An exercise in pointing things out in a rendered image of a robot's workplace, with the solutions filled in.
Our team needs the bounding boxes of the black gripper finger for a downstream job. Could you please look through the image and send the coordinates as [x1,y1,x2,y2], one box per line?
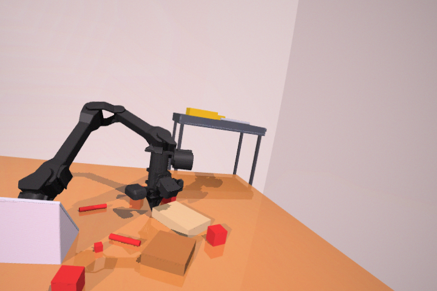
[156,192,164,206]
[146,195,159,212]

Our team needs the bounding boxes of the red cylinder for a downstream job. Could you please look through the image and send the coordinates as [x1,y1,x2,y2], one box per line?
[109,233,141,247]
[79,204,107,212]

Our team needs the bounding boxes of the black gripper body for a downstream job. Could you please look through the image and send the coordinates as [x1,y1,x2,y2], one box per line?
[125,166,170,200]

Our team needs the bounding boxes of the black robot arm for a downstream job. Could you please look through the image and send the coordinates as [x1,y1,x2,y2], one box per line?
[18,101,194,201]

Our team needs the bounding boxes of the orange square block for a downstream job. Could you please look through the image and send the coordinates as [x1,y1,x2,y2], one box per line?
[140,230,196,276]

